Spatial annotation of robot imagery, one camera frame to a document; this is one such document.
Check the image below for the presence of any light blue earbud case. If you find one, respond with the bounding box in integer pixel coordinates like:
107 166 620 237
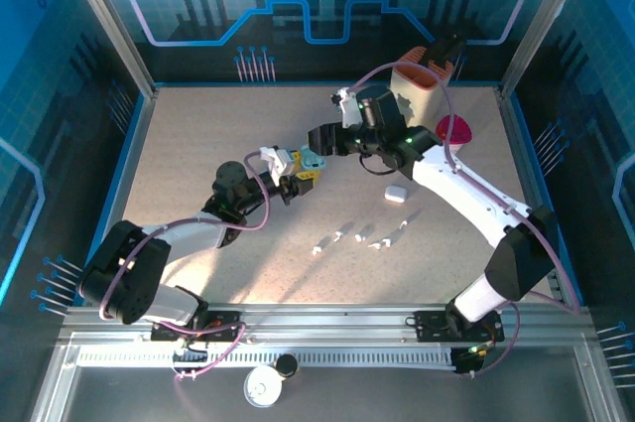
299 145 329 171

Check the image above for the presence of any cream knife block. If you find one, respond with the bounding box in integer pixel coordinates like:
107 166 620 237
389 46 453 128

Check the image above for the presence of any pink lidded cup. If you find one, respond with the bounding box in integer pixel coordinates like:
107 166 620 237
435 113 473 146

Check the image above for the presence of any aluminium table side bar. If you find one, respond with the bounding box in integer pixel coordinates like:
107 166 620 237
93 86 160 304
495 86 568 305

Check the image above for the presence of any black round cap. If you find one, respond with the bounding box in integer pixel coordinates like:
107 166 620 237
275 353 300 379

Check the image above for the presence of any white round lid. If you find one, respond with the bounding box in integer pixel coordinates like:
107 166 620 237
242 365 285 409

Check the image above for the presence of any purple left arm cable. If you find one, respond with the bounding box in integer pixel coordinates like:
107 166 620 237
98 152 272 381

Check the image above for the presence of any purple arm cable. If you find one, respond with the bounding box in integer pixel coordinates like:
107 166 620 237
346 62 584 379
98 152 272 381

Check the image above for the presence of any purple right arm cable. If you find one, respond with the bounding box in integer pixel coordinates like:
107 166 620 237
346 62 584 379

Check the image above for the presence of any black handled knife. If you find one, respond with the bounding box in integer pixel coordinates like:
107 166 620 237
427 37 455 70
441 30 468 66

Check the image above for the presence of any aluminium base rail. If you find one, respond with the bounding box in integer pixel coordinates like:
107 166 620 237
58 301 596 345

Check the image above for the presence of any aluminium frame post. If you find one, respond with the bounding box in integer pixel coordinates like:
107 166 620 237
55 0 159 98
497 0 597 98

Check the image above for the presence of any white slotted cable duct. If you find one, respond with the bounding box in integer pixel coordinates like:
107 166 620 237
76 348 460 369

